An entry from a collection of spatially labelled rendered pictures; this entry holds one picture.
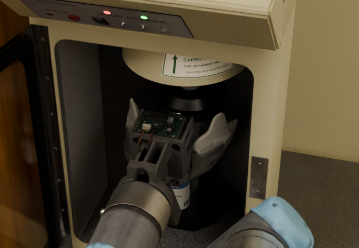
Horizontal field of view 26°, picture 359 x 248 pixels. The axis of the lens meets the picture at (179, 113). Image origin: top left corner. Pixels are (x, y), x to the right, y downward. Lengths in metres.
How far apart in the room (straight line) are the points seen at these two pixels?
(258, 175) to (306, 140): 0.50
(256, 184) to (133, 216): 0.22
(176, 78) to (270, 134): 0.14
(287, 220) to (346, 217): 0.54
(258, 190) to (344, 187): 0.42
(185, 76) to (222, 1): 0.23
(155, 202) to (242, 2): 0.27
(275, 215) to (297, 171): 0.61
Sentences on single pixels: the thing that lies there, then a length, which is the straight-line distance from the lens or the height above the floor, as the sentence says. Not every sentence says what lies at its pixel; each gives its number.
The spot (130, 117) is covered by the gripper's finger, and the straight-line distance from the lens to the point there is 1.09.
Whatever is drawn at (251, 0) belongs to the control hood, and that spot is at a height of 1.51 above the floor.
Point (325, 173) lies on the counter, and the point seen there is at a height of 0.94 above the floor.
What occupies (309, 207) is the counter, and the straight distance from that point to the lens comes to 1.39.
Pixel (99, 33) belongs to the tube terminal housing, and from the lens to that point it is 0.97.
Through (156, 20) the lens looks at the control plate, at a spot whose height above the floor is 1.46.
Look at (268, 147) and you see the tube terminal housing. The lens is 1.00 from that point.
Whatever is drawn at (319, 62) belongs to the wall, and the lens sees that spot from 1.42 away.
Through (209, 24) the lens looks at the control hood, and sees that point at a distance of 0.83.
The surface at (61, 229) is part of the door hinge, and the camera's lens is 1.21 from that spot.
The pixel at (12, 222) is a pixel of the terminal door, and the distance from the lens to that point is 1.07.
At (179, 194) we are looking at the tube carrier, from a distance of 1.17.
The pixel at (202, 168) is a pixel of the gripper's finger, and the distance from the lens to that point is 1.02.
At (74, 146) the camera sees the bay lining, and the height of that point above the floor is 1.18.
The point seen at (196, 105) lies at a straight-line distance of 1.07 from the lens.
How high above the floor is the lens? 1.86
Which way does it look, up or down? 36 degrees down
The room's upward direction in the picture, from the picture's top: straight up
